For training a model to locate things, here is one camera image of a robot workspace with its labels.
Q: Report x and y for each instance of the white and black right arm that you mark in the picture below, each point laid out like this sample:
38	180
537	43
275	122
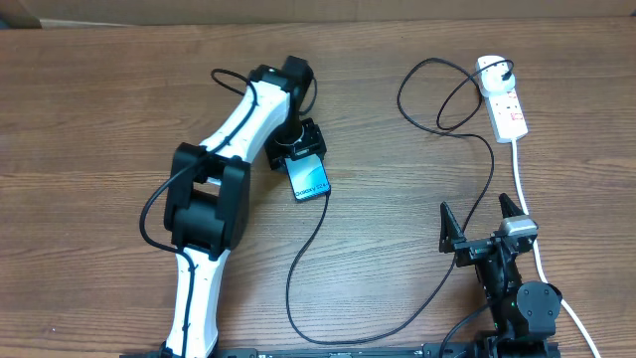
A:
524	313

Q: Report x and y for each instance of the Samsung Galaxy smartphone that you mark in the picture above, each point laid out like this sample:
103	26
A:
308	177

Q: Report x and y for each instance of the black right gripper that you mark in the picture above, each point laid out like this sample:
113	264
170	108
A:
472	251

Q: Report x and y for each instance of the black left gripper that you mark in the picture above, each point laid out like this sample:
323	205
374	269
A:
312	142

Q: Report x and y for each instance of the white charger plug adapter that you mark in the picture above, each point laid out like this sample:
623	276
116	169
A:
495	75

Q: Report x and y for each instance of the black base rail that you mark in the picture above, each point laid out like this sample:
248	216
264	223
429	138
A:
427	350

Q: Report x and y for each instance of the white power strip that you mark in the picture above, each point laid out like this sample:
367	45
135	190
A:
506	115

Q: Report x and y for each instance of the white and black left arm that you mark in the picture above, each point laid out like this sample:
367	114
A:
207	204

